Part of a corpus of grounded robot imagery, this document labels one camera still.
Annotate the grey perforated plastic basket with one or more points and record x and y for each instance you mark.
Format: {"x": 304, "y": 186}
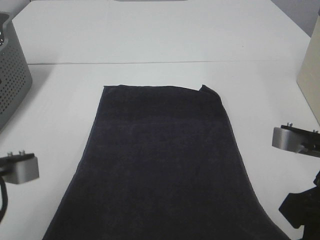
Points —
{"x": 15, "y": 76}

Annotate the beige box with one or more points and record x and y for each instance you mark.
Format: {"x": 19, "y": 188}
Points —
{"x": 308, "y": 78}

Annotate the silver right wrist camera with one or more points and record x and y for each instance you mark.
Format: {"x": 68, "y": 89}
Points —
{"x": 296, "y": 140}

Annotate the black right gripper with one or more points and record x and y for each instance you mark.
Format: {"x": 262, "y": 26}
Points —
{"x": 303, "y": 209}

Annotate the dark navy towel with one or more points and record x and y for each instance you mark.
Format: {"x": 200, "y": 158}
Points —
{"x": 161, "y": 163}

